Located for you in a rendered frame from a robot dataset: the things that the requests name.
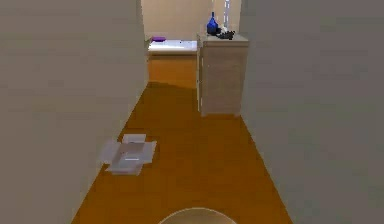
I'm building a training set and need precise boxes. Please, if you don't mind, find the white open carton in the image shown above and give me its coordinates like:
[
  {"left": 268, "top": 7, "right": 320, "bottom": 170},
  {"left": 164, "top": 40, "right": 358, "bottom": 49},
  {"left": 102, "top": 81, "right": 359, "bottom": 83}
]
[{"left": 98, "top": 133, "right": 158, "bottom": 177}]

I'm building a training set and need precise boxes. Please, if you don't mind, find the small black object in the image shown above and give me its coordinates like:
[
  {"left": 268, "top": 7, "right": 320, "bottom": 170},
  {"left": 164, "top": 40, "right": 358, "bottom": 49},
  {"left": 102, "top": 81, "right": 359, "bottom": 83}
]
[{"left": 215, "top": 29, "right": 236, "bottom": 41}]

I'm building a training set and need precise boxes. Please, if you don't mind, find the beige chest of drawers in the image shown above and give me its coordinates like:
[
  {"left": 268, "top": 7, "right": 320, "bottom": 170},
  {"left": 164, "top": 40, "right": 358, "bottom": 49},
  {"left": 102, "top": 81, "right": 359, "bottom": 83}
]
[{"left": 196, "top": 32, "right": 250, "bottom": 118}]

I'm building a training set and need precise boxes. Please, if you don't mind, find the blue vase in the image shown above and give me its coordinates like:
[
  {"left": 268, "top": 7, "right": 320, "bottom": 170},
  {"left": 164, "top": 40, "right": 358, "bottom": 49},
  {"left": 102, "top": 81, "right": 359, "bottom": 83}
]
[{"left": 206, "top": 11, "right": 220, "bottom": 36}]

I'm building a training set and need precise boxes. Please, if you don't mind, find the white bed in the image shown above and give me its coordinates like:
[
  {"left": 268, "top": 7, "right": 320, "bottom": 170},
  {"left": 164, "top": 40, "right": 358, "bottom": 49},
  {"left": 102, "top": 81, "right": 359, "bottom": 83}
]
[{"left": 147, "top": 39, "right": 199, "bottom": 56}]

